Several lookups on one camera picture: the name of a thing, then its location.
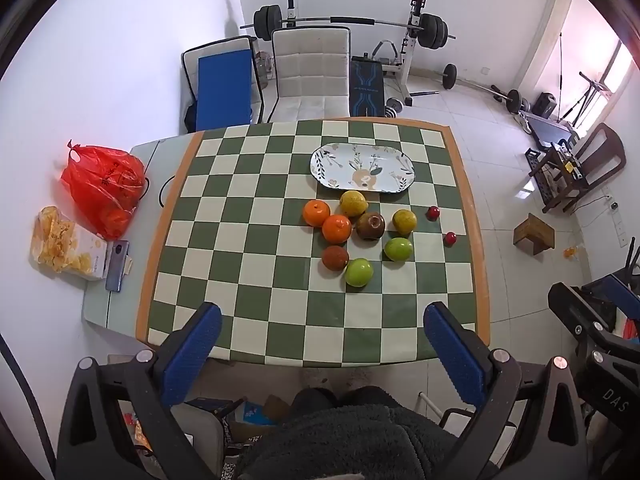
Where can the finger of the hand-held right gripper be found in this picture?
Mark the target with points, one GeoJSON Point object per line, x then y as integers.
{"type": "Point", "coordinates": [567, 305]}
{"type": "Point", "coordinates": [612, 292]}

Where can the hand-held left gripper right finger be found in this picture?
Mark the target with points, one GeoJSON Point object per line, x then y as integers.
{"type": "Point", "coordinates": [457, 355]}

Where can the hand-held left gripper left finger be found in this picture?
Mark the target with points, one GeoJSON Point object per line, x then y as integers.
{"type": "Point", "coordinates": [192, 355]}

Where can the small red fruit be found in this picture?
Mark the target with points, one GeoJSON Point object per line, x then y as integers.
{"type": "Point", "coordinates": [433, 212]}
{"type": "Point", "coordinates": [450, 238]}

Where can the green apple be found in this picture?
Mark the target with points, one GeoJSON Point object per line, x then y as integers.
{"type": "Point", "coordinates": [398, 249]}
{"type": "Point", "coordinates": [358, 272]}

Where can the yellow lemon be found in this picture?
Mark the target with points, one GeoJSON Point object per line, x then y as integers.
{"type": "Point", "coordinates": [404, 221]}
{"type": "Point", "coordinates": [353, 203]}

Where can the dark brown round fruit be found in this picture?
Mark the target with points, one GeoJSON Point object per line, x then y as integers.
{"type": "Point", "coordinates": [370, 226]}

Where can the reddish brown round fruit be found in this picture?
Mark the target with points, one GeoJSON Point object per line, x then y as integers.
{"type": "Point", "coordinates": [335, 258]}

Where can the orange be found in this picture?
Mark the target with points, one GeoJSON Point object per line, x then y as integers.
{"type": "Point", "coordinates": [316, 213]}
{"type": "Point", "coordinates": [336, 229]}

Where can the patterned oval plate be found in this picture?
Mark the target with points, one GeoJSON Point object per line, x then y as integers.
{"type": "Point", "coordinates": [340, 165]}

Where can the black floor equipment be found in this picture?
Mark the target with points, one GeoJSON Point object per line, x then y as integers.
{"type": "Point", "coordinates": [632, 260]}

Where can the orange plastic scrap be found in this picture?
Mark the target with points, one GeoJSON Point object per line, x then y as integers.
{"type": "Point", "coordinates": [570, 252]}

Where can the blue box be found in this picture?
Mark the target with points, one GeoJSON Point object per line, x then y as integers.
{"type": "Point", "coordinates": [210, 405]}

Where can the black chair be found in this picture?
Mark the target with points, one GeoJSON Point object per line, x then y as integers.
{"type": "Point", "coordinates": [455, 412]}

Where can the white pipe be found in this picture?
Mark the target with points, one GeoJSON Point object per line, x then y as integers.
{"type": "Point", "coordinates": [431, 406]}

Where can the white power strip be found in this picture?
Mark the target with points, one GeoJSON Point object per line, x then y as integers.
{"type": "Point", "coordinates": [621, 227]}

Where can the small wooden stool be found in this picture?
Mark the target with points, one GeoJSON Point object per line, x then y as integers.
{"type": "Point", "coordinates": [534, 230]}

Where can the cardboard box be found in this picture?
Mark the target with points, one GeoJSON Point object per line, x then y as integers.
{"type": "Point", "coordinates": [260, 415]}

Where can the blue smartphone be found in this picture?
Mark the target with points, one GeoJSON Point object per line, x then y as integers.
{"type": "Point", "coordinates": [117, 265]}

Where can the green checkered tablecloth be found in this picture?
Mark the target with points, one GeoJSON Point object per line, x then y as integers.
{"type": "Point", "coordinates": [250, 240]}

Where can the black crate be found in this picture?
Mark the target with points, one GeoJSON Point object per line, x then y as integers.
{"type": "Point", "coordinates": [535, 172]}

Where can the person's dark fleece clothing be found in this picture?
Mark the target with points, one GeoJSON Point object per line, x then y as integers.
{"type": "Point", "coordinates": [350, 440]}

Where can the white box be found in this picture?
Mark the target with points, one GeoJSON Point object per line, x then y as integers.
{"type": "Point", "coordinates": [97, 255]}

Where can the dark wooden chair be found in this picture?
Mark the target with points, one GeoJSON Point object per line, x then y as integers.
{"type": "Point", "coordinates": [600, 155]}

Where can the snack packet box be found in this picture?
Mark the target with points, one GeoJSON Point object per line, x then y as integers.
{"type": "Point", "coordinates": [55, 240]}

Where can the red plastic bag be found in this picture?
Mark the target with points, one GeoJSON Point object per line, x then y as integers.
{"type": "Point", "coordinates": [102, 185]}

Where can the black speaker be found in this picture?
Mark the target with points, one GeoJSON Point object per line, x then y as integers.
{"type": "Point", "coordinates": [545, 105]}

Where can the black tripod stand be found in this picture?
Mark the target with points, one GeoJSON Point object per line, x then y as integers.
{"type": "Point", "coordinates": [592, 87]}

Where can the long barbell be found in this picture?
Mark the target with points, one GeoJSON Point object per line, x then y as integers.
{"type": "Point", "coordinates": [512, 100]}

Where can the window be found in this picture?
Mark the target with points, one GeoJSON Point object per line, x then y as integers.
{"type": "Point", "coordinates": [617, 70]}

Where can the short black bar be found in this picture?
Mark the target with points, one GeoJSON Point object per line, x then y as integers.
{"type": "Point", "coordinates": [425, 93]}

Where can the small dumbbell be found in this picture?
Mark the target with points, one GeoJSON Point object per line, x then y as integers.
{"type": "Point", "coordinates": [395, 106]}

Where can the blue padded chair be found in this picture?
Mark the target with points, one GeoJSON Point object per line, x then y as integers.
{"type": "Point", "coordinates": [222, 90]}

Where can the black weight bench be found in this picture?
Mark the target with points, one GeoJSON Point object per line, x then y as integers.
{"type": "Point", "coordinates": [366, 85]}

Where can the white padded chair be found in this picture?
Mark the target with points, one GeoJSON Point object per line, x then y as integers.
{"type": "Point", "coordinates": [310, 75]}

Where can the barbell with black plates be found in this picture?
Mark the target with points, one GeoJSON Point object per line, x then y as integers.
{"type": "Point", "coordinates": [432, 30]}

